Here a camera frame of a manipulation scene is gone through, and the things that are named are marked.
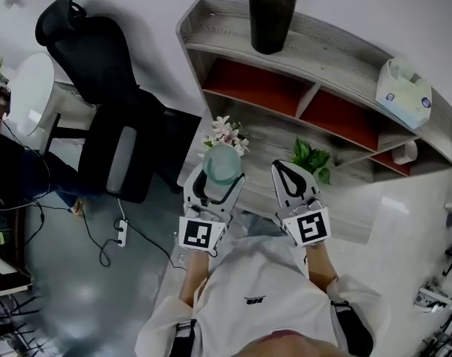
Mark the translucent green cup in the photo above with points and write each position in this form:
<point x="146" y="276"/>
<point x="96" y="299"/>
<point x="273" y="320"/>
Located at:
<point x="222" y="164"/>

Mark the white power strip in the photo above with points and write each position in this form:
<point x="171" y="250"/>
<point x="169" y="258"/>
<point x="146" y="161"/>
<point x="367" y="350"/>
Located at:
<point x="122" y="233"/>

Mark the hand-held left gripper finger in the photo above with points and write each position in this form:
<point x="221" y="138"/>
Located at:
<point x="231" y="195"/>
<point x="190" y="186"/>

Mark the white plastic tissue packet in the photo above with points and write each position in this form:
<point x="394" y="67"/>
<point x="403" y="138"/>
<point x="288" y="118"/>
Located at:
<point x="402" y="91"/>

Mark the white round table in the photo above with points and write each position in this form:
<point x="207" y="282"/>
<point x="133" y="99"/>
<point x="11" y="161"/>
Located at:
<point x="31" y="91"/>

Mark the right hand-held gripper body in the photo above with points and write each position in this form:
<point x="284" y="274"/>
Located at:
<point x="309" y="227"/>

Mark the black tumbler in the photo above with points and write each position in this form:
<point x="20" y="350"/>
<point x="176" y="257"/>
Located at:
<point x="272" y="13"/>

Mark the person's white shirt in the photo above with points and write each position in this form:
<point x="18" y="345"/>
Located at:
<point x="263" y="303"/>

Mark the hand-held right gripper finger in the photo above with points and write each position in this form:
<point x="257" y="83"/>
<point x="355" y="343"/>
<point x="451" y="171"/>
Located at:
<point x="307" y="186"/>
<point x="280" y="184"/>

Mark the person's right forearm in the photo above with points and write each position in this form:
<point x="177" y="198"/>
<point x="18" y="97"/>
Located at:
<point x="320" y="268"/>

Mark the black office chair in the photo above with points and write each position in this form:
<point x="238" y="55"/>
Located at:
<point x="107" y="87"/>

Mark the green artificial leaves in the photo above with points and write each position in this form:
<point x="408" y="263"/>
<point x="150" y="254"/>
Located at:
<point x="311" y="158"/>

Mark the person's left forearm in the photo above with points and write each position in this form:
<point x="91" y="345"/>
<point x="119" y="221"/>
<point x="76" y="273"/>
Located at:
<point x="194" y="277"/>

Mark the grey wooden shelf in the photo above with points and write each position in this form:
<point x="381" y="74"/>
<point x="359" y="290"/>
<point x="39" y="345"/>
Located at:
<point x="334" y="69"/>

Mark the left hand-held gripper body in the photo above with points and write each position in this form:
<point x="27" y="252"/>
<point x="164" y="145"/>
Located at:
<point x="203" y="233"/>

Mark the pink artificial flowers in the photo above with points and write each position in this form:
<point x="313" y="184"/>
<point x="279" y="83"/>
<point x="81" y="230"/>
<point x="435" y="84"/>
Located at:
<point x="228" y="132"/>

